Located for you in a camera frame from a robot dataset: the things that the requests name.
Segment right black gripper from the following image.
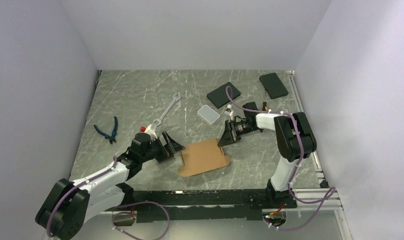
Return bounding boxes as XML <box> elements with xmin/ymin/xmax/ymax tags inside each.
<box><xmin>218</xmin><ymin>119</ymin><xmax>257</xmax><ymax>147</ymax></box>

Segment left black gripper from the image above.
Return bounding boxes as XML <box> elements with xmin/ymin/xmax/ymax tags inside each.
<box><xmin>140</xmin><ymin>131</ymin><xmax>185</xmax><ymax>163</ymax></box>

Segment brown cardboard box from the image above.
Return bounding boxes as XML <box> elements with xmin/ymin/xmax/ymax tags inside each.
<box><xmin>178</xmin><ymin>138</ymin><xmax>231</xmax><ymax>177</ymax></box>

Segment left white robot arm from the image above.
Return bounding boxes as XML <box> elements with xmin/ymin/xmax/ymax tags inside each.
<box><xmin>35</xmin><ymin>131</ymin><xmax>185</xmax><ymax>240</ymax></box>

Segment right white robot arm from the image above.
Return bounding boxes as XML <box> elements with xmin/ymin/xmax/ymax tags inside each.
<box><xmin>218</xmin><ymin>102</ymin><xmax>317</xmax><ymax>208</ymax></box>

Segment silver open-end wrench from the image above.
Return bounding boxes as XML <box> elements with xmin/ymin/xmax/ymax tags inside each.
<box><xmin>151</xmin><ymin>92</ymin><xmax>182</xmax><ymax>127</ymax></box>

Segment yellow black screwdriver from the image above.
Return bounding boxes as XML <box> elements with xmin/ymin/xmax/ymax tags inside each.
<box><xmin>262</xmin><ymin>90</ymin><xmax>269</xmax><ymax>112</ymax></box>

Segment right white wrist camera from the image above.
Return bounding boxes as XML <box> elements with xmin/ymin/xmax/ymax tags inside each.
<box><xmin>224</xmin><ymin>104</ymin><xmax>234</xmax><ymax>119</ymax></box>

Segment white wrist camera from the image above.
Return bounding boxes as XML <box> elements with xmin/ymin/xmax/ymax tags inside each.
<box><xmin>224</xmin><ymin>104</ymin><xmax>234</xmax><ymax>119</ymax></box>
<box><xmin>139</xmin><ymin>123</ymin><xmax>158</xmax><ymax>139</ymax></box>

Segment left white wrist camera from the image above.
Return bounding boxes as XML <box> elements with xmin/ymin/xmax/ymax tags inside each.
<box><xmin>139</xmin><ymin>123</ymin><xmax>158</xmax><ymax>139</ymax></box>

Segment black flat network switch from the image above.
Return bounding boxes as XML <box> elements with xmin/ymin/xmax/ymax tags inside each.
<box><xmin>206</xmin><ymin>81</ymin><xmax>241</xmax><ymax>109</ymax></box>

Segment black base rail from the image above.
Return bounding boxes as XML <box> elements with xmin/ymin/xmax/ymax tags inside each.
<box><xmin>114</xmin><ymin>188</ymin><xmax>297</xmax><ymax>221</ymax></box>

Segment blue handled pliers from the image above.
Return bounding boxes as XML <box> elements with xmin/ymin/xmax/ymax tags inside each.
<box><xmin>93</xmin><ymin>115</ymin><xmax>119</xmax><ymax>145</ymax></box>

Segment black ported switch box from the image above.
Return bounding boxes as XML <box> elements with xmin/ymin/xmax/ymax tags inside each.
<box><xmin>258</xmin><ymin>72</ymin><xmax>289</xmax><ymax>99</ymax></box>

